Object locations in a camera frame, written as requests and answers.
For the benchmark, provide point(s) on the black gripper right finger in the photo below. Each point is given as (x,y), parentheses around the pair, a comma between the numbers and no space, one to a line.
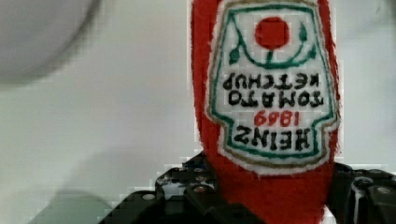
(358,196)

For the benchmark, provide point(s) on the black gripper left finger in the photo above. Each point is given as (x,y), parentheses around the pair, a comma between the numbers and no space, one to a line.
(187,194)

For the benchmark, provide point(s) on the red plush ketchup bottle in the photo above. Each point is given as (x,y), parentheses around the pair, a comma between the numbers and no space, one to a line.
(266,103)

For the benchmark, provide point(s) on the round grey plate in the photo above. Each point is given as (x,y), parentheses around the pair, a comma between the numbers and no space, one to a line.
(34,32)

